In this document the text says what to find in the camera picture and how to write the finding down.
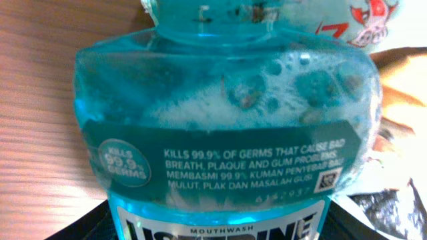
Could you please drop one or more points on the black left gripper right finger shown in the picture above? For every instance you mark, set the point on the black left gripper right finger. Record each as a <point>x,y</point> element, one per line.
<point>340,225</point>

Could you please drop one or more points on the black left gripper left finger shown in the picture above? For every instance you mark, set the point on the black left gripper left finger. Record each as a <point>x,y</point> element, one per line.
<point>95,225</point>

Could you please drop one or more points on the cream snack bag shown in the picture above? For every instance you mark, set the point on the cream snack bag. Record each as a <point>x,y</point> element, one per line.
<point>389,196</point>

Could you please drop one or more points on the teal Listerine mouthwash bottle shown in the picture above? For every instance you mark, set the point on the teal Listerine mouthwash bottle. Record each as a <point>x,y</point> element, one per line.
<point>222,123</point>

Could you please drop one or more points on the light green wet wipes pack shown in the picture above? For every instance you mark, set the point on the light green wet wipes pack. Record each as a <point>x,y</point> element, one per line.
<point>372,25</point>

